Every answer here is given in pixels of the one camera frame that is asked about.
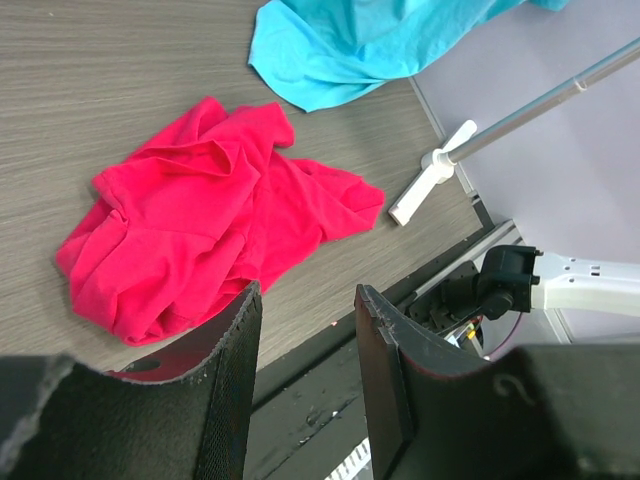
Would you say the blue t shirt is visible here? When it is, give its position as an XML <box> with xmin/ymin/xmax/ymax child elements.
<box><xmin>247</xmin><ymin>0</ymin><xmax>571</xmax><ymax>114</ymax></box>

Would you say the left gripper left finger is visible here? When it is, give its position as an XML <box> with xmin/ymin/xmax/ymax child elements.
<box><xmin>1</xmin><ymin>284</ymin><xmax>262</xmax><ymax>479</ymax></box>

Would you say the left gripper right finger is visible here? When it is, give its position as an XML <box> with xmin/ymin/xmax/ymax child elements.
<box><xmin>355</xmin><ymin>285</ymin><xmax>639</xmax><ymax>479</ymax></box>

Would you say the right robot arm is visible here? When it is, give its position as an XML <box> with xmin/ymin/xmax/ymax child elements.
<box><xmin>400</xmin><ymin>245</ymin><xmax>639</xmax><ymax>346</ymax></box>

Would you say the pink t shirt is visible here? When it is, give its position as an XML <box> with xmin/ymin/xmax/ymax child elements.
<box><xmin>56</xmin><ymin>97</ymin><xmax>385</xmax><ymax>346</ymax></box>

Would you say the white slotted cable duct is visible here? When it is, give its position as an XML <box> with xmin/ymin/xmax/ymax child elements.
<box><xmin>325</xmin><ymin>438</ymin><xmax>374</xmax><ymax>480</ymax></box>

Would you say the grey clothes rack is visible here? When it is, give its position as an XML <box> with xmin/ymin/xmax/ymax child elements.
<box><xmin>388</xmin><ymin>39</ymin><xmax>639</xmax><ymax>226</ymax></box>

